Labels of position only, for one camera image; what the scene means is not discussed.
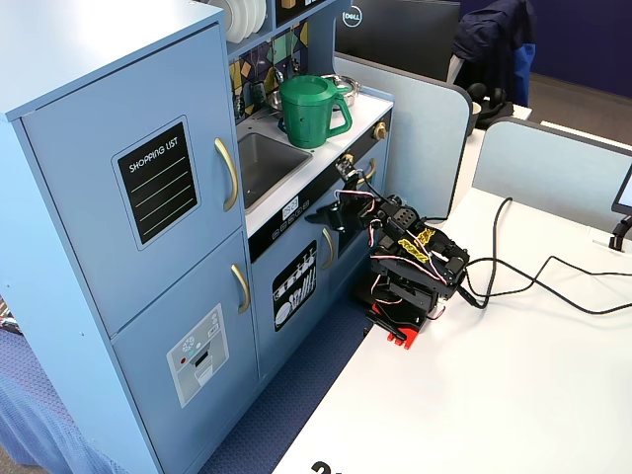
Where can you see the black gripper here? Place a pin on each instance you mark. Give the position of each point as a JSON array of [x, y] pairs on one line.
[[340, 211]]

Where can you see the blue door with shopping list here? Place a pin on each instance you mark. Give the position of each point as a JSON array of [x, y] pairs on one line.
[[74, 173]]

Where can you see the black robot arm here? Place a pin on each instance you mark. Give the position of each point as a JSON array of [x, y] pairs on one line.
[[410, 276]]

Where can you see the blue oven door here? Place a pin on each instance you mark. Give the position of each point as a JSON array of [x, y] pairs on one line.
[[382, 168]]

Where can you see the blue door with dishwasher print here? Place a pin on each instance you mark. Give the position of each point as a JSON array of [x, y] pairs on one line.
[[291, 345]]

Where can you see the blue door with dispenser print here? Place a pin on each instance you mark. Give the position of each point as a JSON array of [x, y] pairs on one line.
[[148, 345]]

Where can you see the blue toy kitchen cabinet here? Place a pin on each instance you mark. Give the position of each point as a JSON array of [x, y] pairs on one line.
[[74, 49]]

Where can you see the gold stove knob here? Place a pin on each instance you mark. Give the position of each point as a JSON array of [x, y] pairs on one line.
[[380, 130], [348, 158]]

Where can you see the grey sink basin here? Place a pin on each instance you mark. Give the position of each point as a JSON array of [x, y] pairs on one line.
[[266, 163]]

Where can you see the green plastic pitcher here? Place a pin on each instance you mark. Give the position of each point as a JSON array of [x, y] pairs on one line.
[[306, 113]]

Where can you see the large light blue desk partition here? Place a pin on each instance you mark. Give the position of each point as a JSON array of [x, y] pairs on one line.
[[424, 138]]

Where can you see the silver metal pot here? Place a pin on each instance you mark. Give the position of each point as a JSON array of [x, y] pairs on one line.
[[351, 94]]

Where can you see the red base clamp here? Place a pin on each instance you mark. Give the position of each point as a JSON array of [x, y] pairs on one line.
[[402, 338]]

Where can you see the silver hanging ladle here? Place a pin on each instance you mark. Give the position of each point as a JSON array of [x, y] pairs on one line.
[[279, 75]]

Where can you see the black headphones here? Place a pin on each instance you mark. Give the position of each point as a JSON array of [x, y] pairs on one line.
[[476, 91]]

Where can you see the black Dell monitor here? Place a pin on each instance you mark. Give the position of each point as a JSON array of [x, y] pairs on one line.
[[405, 34]]

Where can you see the white plate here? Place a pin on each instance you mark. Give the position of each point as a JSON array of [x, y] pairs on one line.
[[260, 15], [234, 20], [249, 17]]

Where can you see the small light blue desk partition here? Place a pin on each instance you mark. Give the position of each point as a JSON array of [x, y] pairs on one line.
[[543, 168]]

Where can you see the dark navy jacket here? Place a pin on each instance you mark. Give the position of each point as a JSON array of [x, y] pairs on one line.
[[489, 39]]

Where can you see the blue chair back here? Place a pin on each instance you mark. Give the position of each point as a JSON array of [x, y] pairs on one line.
[[524, 69]]

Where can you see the black monitor stand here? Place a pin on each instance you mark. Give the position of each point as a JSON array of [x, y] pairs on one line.
[[617, 242]]

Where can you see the computer screen with lit display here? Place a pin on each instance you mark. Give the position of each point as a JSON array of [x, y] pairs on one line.
[[626, 192]]

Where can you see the multicoloured patterned item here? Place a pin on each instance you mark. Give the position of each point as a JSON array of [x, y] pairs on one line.
[[7, 316]]

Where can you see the blue mesh fabric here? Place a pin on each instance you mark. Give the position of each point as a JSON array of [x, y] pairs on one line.
[[29, 395]]

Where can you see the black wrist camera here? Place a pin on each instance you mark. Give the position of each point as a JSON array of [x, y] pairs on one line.
[[349, 172]]

